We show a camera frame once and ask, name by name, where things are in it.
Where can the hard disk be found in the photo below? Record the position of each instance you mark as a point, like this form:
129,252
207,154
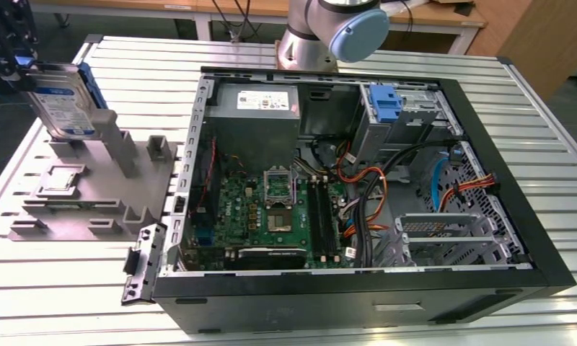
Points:
62,108

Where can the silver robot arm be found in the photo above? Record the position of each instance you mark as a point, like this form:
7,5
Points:
307,43

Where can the wooden top white desk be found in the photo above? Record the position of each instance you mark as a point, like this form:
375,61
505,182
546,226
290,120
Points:
437,16
125,5

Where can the silver CPU chip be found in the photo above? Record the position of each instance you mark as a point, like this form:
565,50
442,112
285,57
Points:
62,180

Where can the grey parts rack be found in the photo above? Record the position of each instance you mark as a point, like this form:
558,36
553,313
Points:
110,187

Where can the green RAM stick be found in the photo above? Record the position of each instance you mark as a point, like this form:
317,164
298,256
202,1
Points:
69,205

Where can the black case fan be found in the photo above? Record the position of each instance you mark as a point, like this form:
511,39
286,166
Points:
202,173

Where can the grey power supply unit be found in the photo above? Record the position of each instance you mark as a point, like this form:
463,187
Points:
254,137

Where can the thin metal locking lever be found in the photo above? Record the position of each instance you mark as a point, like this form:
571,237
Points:
293,191

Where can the CPU socket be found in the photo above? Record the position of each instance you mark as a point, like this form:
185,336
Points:
279,221

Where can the blue plastic drive latch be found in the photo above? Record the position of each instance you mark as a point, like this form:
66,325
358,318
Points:
383,96
387,115

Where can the green motherboard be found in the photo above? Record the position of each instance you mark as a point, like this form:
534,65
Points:
302,230

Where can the metal optical drive cage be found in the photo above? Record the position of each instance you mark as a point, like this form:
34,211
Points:
374,140

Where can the black graphics card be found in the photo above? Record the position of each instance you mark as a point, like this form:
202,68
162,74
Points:
269,256

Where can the black RAM slot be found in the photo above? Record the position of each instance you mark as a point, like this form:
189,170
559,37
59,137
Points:
330,218
317,218

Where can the black PC case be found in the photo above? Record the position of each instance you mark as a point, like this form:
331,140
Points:
317,302

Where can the wooden cabinet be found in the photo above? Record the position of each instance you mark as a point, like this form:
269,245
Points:
547,43

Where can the grey card retainer bracket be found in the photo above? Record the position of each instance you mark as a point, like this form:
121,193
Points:
146,252

